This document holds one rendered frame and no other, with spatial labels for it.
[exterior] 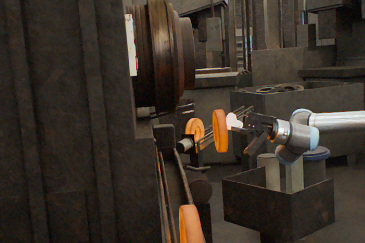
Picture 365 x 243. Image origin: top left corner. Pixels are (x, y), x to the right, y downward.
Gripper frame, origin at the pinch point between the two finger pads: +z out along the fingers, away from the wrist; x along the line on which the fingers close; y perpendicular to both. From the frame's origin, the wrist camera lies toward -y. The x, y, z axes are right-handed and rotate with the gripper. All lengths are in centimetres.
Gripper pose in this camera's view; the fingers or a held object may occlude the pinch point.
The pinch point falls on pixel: (219, 125)
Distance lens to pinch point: 172.4
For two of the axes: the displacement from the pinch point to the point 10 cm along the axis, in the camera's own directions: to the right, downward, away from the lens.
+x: 0.8, 1.3, -9.9
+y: 2.1, -9.7, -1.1
